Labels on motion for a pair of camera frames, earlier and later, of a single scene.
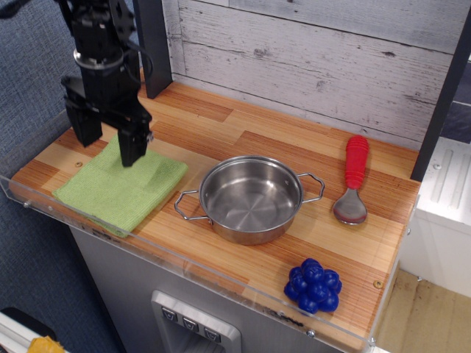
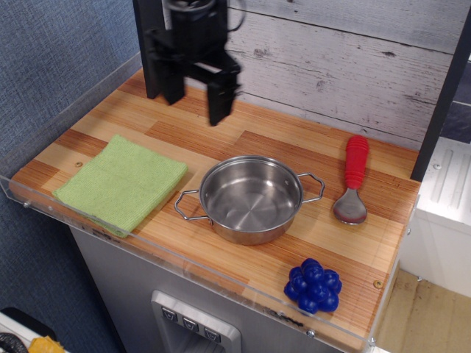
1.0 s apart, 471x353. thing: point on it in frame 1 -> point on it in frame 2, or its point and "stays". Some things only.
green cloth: x=115 y=196 stays
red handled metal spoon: x=350 y=209 stays
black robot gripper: x=110 y=84 -> x=197 y=35
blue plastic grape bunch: x=313 y=287 stays
